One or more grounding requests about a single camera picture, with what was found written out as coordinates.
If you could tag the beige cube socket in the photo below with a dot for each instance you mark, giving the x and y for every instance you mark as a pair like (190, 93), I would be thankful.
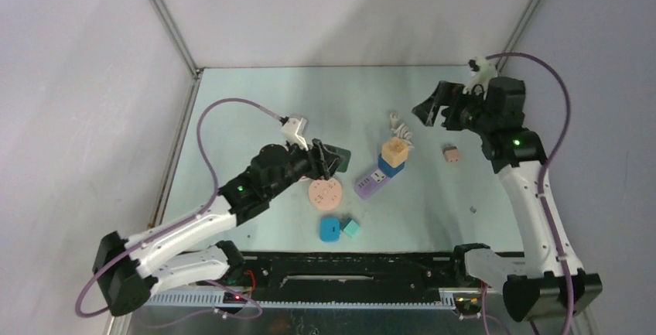
(394, 152)

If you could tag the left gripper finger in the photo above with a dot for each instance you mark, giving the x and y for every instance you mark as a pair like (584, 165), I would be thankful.
(325, 154)
(329, 169)

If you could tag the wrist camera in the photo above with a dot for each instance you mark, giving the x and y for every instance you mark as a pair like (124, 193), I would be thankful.
(482, 72)
(293, 128)

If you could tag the dark blue cube socket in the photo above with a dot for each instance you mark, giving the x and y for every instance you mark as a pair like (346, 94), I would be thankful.
(387, 169)

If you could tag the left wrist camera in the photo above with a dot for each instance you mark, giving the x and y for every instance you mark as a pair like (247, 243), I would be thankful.
(293, 128)

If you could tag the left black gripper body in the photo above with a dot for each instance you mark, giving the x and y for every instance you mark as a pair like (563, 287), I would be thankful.
(312, 166)

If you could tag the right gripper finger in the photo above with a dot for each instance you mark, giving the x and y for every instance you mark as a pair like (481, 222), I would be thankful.
(432, 105)
(443, 87)

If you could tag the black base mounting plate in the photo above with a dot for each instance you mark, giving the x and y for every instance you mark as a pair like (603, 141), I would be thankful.
(417, 277)

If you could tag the round pink power strip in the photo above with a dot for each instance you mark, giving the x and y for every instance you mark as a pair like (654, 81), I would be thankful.
(325, 195)

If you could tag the teal small cube adapter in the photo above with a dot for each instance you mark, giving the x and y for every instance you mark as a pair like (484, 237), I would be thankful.
(350, 227)

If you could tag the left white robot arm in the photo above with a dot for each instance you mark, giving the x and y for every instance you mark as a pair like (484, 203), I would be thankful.
(131, 270)

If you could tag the light blue flat adapter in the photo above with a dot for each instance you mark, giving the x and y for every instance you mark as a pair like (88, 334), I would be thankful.
(329, 229)

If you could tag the grey cable duct rail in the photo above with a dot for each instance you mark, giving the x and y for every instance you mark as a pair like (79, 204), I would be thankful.
(222, 299)

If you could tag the dark green cube socket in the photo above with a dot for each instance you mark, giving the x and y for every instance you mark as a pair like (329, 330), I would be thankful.
(345, 157)

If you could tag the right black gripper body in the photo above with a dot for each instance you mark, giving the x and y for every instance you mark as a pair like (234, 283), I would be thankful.
(465, 113)

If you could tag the small pink plug adapter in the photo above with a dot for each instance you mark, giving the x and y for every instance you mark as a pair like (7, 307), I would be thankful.
(451, 154)

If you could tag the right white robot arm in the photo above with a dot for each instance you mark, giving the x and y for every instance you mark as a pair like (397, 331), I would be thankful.
(553, 282)

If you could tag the purple power strip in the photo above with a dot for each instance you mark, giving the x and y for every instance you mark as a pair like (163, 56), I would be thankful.
(370, 183)

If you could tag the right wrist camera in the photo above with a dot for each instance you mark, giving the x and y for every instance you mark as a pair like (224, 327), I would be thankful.
(482, 72)

